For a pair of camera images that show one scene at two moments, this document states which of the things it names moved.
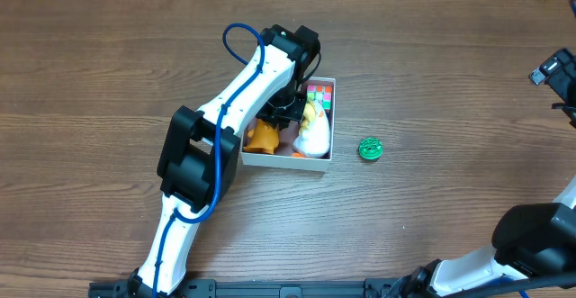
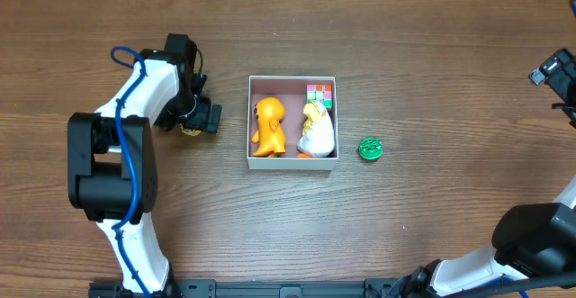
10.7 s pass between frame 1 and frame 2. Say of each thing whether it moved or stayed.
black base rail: stayed
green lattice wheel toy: stayed
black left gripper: moved
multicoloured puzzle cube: stayed
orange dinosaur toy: moved
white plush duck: stayed
